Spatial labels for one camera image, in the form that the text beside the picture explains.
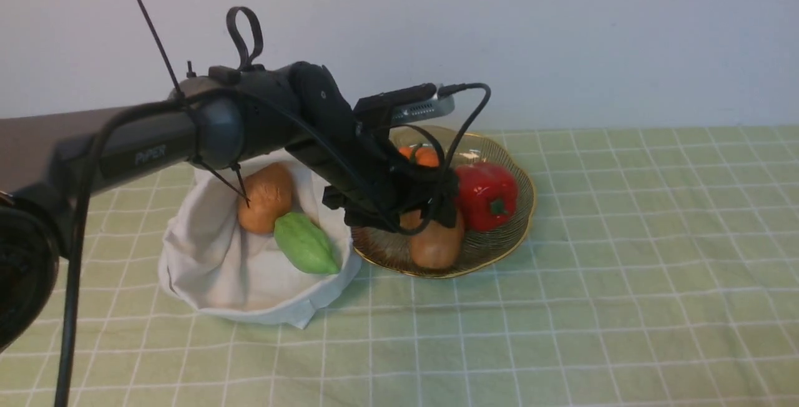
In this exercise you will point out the red bell pepper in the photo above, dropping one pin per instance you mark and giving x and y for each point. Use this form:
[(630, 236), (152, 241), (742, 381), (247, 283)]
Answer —
[(487, 195)]

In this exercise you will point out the gold wire glass plate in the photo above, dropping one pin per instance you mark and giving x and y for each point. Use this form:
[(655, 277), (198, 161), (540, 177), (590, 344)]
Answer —
[(478, 249)]

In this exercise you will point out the white cloth bag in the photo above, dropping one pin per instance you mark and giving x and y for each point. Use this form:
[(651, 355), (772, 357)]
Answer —
[(218, 269)]

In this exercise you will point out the small orange pumpkin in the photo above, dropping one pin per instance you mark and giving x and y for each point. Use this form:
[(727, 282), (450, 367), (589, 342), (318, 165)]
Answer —
[(420, 155)]

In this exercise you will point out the brown potato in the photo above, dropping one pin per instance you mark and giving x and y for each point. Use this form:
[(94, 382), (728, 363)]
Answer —
[(437, 247), (269, 192)]

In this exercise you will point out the green checkered tablecloth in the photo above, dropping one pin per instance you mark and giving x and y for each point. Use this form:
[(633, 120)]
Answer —
[(661, 270)]

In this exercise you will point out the green chayote vegetable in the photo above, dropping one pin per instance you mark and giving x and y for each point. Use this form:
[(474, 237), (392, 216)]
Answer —
[(305, 244)]

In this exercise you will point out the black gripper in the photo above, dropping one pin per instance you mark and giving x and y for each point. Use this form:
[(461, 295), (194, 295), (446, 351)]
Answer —
[(368, 178)]

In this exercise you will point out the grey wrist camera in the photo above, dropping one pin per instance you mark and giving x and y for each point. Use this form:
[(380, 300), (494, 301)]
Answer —
[(404, 106)]

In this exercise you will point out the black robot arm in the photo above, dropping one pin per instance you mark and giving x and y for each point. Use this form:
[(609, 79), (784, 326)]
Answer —
[(53, 164)]

